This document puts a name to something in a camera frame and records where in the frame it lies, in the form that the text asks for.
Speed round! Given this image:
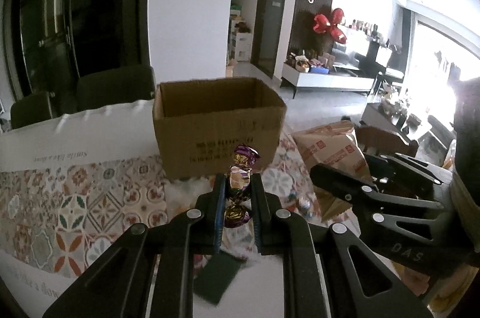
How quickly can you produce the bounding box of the blue silver foil candy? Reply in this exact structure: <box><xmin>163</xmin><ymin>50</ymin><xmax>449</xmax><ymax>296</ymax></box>
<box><xmin>295</xmin><ymin>196</ymin><xmax>313</xmax><ymax>219</ymax></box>

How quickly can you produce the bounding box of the brown cardboard box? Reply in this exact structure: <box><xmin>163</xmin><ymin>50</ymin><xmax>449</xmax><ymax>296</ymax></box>
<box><xmin>152</xmin><ymin>77</ymin><xmax>287</xmax><ymax>180</ymax></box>

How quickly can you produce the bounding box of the purple foil candy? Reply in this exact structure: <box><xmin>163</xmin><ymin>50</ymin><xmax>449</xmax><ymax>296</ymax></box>
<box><xmin>224</xmin><ymin>144</ymin><xmax>260</xmax><ymax>229</ymax></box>

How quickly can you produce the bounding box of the wooden dining chair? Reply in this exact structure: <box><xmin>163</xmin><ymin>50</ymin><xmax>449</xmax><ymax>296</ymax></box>
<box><xmin>355</xmin><ymin>126</ymin><xmax>418</xmax><ymax>156</ymax></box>

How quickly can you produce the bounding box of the dark glass sliding door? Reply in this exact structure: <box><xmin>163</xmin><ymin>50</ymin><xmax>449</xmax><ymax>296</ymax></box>
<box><xmin>2</xmin><ymin>0</ymin><xmax>151</xmax><ymax>99</ymax></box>

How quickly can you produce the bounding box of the red bow balloon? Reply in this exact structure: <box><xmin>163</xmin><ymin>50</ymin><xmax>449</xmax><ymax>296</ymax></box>
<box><xmin>312</xmin><ymin>8</ymin><xmax>347</xmax><ymax>44</ymax></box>

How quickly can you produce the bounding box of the dark upholstered chair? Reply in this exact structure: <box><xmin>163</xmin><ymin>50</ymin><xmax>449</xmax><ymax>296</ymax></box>
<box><xmin>10</xmin><ymin>91</ymin><xmax>56</xmax><ymax>130</ymax></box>
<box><xmin>76</xmin><ymin>65</ymin><xmax>155</xmax><ymax>111</ymax></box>

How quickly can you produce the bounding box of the beige biscuit packet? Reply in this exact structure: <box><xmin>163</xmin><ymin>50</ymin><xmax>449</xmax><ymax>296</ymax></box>
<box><xmin>291</xmin><ymin>120</ymin><xmax>373</xmax><ymax>223</ymax></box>

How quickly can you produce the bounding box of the patterned tile table mat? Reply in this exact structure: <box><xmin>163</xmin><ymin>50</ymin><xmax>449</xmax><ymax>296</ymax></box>
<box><xmin>0</xmin><ymin>131</ymin><xmax>324</xmax><ymax>279</ymax></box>

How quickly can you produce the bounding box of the white tv cabinet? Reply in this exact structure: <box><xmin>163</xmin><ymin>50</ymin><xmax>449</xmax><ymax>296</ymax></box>
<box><xmin>280</xmin><ymin>64</ymin><xmax>375</xmax><ymax>97</ymax></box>

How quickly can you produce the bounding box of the dark green snack packet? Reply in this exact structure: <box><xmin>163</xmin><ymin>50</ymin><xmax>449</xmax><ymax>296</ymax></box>
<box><xmin>193</xmin><ymin>251</ymin><xmax>247</xmax><ymax>306</ymax></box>

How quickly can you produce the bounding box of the white storage shelf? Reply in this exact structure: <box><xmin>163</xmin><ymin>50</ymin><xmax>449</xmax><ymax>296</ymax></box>
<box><xmin>228</xmin><ymin>16</ymin><xmax>252</xmax><ymax>61</ymax></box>

